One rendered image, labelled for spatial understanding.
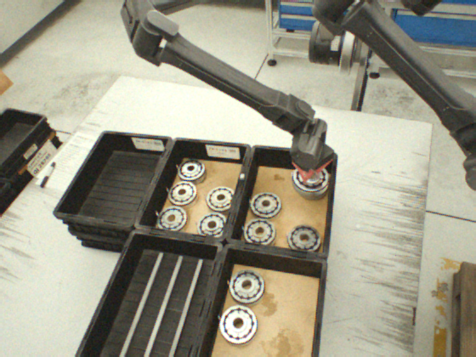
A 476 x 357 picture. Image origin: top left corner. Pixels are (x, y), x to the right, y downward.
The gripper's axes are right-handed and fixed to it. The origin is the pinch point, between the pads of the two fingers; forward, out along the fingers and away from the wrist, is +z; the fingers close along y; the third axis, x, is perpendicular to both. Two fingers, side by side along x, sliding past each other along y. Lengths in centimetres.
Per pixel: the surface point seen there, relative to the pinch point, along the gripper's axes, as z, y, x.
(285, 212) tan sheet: 21.4, -5.0, 5.2
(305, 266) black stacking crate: 15.1, -15.4, -15.4
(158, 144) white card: 16, -24, 57
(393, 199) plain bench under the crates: 33.7, 34.9, -10.7
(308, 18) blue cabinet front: 62, 135, 140
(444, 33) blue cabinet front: 63, 186, 63
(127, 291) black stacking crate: 22, -60, 15
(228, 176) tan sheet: 21.9, -10.4, 30.7
